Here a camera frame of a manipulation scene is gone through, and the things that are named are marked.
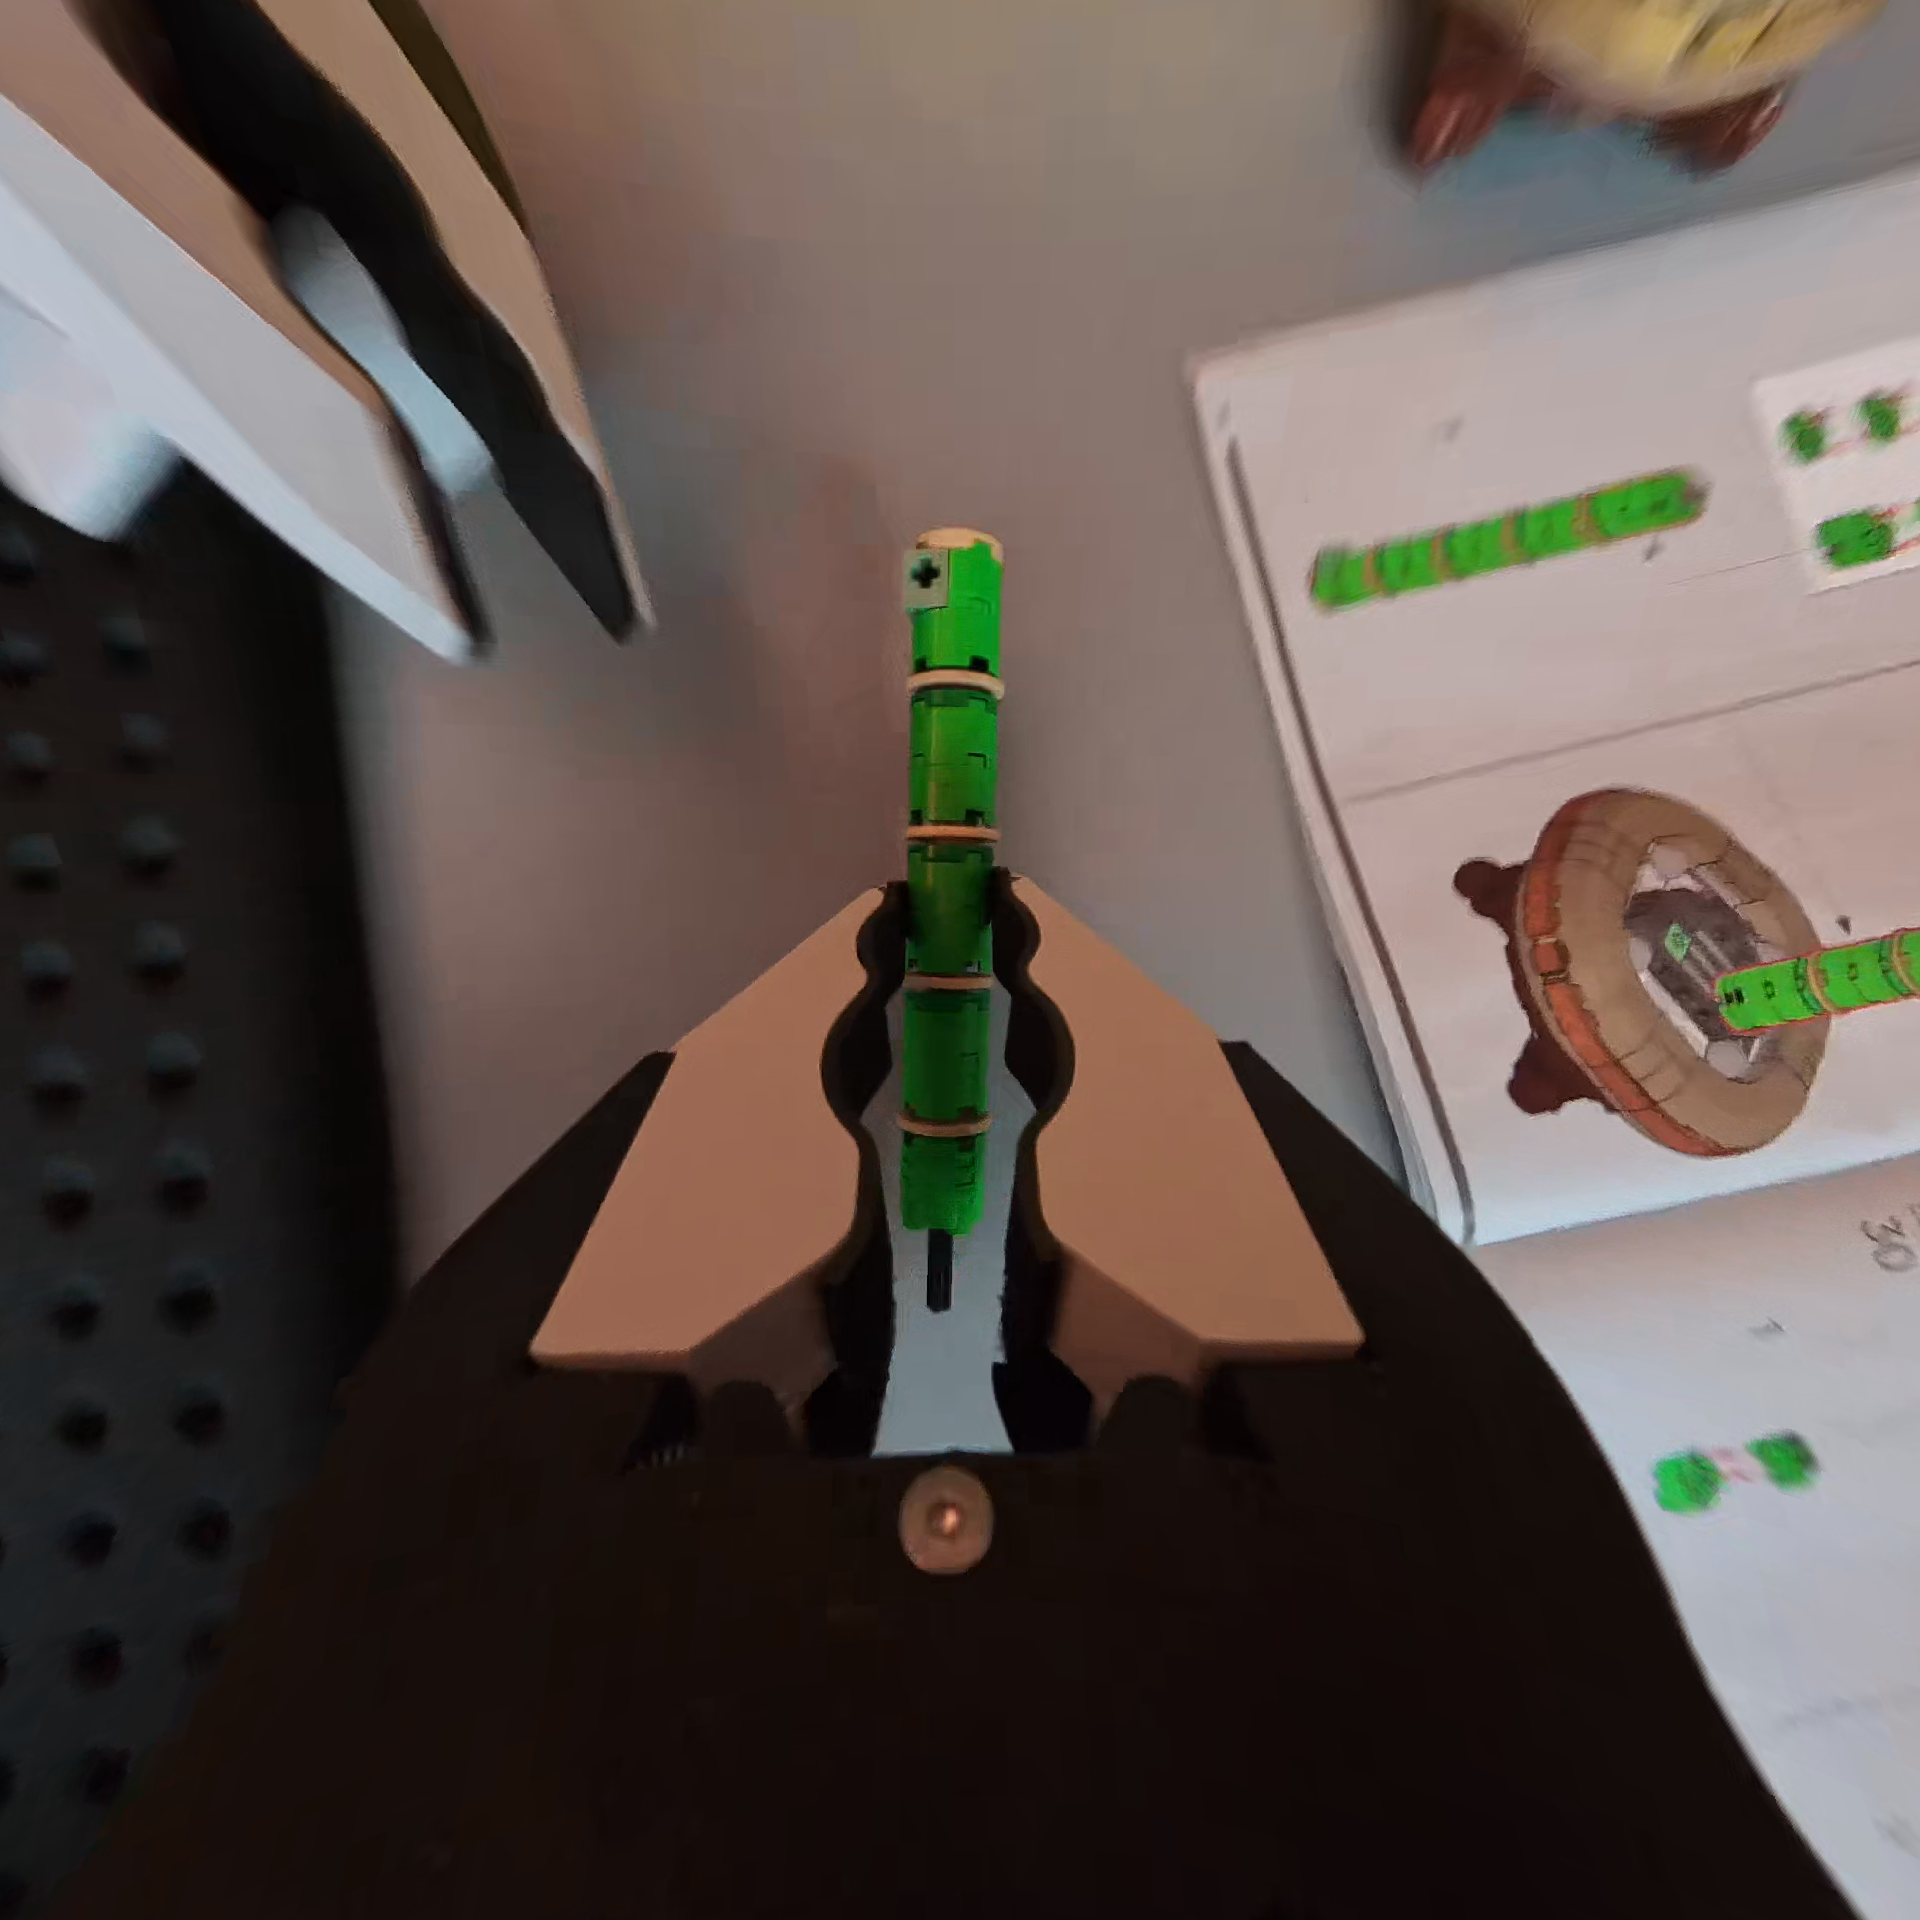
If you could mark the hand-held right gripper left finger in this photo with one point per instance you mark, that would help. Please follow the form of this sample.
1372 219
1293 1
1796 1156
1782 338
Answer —
721 1185

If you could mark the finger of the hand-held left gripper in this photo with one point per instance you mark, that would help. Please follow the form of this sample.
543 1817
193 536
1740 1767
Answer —
488 269
150 195

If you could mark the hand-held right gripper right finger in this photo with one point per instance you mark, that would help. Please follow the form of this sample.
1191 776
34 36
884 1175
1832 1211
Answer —
1185 1185

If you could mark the green brick bamboo stalk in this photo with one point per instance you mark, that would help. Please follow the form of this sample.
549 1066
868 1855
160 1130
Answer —
949 930

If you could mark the grey desk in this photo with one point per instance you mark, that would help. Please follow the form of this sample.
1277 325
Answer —
750 376

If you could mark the black perforated plastic panel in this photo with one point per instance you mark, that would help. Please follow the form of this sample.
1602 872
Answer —
150 1050

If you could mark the brick model instruction booklet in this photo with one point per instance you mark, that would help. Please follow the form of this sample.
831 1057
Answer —
1501 675

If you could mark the brown brick pot model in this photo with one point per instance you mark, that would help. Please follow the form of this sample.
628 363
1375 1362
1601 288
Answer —
1622 75

